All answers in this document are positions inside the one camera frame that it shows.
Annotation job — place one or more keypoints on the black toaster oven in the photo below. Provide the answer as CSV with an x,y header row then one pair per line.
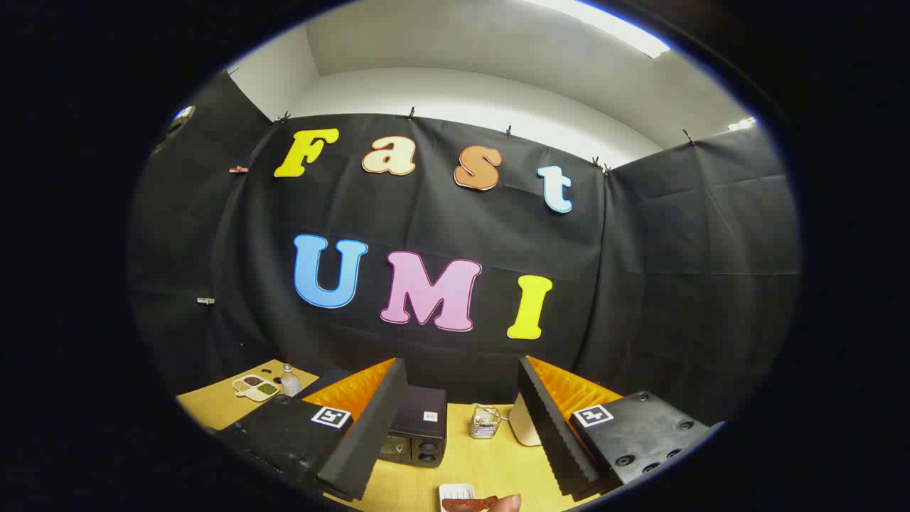
x,y
419,419

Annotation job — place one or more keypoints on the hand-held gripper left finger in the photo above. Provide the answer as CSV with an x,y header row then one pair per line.
x,y
370,434

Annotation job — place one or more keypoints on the small white dish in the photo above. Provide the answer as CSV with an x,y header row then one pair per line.
x,y
455,491

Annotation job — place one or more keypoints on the clear glass bottle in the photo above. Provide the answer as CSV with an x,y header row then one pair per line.
x,y
290,382

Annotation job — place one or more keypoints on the divided white condiment dish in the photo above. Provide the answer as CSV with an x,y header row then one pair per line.
x,y
256,387

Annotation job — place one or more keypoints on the white bread toaster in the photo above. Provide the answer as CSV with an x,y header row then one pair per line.
x,y
525,428

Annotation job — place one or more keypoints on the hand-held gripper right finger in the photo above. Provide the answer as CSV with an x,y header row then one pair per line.
x,y
551,427

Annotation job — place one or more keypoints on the red meat steak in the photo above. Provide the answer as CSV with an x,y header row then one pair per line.
x,y
466,504

